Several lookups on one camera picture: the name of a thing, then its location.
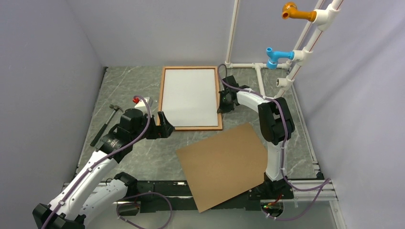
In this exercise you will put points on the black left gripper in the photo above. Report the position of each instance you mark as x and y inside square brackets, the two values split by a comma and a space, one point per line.
[162, 131]

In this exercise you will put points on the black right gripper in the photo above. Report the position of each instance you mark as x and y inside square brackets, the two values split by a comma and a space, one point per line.
[223, 109]

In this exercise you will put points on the glossy mountain landscape photo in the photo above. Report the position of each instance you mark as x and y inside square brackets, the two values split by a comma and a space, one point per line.
[189, 97]

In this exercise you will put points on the brown backing board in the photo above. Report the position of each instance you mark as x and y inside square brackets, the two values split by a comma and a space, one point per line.
[223, 166]

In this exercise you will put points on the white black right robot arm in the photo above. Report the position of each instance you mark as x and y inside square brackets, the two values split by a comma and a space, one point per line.
[276, 127]

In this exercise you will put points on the orange pipe elbow fitting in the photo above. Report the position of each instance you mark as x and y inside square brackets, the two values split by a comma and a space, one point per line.
[290, 10]

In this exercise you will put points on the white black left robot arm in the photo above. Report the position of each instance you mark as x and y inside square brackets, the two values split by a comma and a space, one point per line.
[95, 170]

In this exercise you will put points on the blue pipe elbow fitting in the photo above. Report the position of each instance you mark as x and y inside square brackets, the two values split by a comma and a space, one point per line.
[274, 56]

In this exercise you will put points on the black handled claw hammer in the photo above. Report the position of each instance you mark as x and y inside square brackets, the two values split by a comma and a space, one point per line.
[115, 108]

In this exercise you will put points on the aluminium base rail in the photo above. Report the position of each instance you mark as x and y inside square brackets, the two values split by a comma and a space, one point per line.
[151, 196]

